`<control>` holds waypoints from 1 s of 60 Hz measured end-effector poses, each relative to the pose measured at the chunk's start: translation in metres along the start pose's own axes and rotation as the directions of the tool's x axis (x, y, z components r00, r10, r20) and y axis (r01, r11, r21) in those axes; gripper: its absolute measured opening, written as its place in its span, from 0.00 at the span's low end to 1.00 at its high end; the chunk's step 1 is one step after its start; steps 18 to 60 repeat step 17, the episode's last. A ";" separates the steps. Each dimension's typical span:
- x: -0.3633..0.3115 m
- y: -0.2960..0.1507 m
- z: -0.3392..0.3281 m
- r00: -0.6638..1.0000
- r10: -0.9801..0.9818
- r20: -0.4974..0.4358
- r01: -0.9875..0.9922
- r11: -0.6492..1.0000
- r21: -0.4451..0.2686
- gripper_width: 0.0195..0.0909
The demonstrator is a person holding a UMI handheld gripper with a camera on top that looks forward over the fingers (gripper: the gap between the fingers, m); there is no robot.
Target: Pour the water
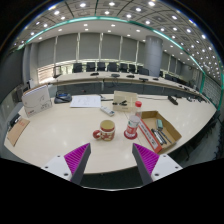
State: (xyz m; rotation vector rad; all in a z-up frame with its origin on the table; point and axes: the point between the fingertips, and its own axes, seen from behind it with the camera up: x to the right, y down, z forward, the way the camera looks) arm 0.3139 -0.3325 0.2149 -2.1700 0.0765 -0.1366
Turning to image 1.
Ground clear red-capped water bottle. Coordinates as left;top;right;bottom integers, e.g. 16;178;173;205
125;100;143;138

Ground red and cream mug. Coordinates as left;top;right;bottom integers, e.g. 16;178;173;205
92;119;116;142

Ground black flat device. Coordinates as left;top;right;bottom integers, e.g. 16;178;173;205
9;113;22;128

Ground long curved conference desk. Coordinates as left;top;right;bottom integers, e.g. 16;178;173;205
39;70;208;101

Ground black bag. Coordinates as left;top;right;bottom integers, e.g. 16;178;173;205
53;91;73;105

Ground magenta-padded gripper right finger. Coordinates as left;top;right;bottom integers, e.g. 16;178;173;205
131;143;183;186

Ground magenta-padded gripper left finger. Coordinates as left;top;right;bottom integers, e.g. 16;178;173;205
40;142;92;186

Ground open red-edged cardboard box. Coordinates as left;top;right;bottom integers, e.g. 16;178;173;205
138;110;183;154

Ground dark long tool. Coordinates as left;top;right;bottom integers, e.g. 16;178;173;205
150;128;173;146

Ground black tabletop microphone unit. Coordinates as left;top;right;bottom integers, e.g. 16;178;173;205
167;95;179;106

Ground beige cardboard box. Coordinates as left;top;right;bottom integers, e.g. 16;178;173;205
112;90;139;113

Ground small teal block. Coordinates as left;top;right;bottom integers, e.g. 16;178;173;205
156;118;164;131

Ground white printed carton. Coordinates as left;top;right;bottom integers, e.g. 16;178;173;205
21;84;53;118

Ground white paper sheets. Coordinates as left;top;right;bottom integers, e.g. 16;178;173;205
69;94;102;109

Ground flat brown cardboard carton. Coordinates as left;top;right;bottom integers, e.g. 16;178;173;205
6;117;31;148

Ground round ceiling lights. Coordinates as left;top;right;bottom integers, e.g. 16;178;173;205
13;0;224;81

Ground grey monitor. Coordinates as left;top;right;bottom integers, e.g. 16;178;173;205
11;84;29;104

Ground flat round red coaster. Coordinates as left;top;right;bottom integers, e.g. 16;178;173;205
123;129;139;140

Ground black office chairs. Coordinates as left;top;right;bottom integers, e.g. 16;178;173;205
71;61;201;91

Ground black desk microphones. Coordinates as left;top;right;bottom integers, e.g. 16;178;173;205
89;71;161;83

